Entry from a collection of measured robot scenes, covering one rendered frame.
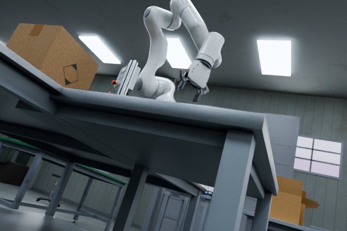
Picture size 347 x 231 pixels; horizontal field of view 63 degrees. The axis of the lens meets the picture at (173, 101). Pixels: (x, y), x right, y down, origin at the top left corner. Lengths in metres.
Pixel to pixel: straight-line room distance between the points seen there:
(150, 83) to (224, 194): 0.97
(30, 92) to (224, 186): 0.61
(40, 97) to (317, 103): 7.01
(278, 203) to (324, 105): 4.98
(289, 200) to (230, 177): 2.20
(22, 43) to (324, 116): 6.80
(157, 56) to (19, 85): 0.84
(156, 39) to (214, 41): 0.40
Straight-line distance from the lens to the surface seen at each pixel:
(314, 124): 7.33
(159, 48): 1.57
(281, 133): 7.16
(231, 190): 0.64
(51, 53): 1.22
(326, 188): 6.94
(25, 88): 0.92
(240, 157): 0.65
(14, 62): 0.86
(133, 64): 2.09
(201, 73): 1.23
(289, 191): 2.84
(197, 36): 1.40
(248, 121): 0.65
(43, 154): 3.36
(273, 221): 2.74
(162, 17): 1.61
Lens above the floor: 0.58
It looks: 21 degrees up
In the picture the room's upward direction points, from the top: 18 degrees clockwise
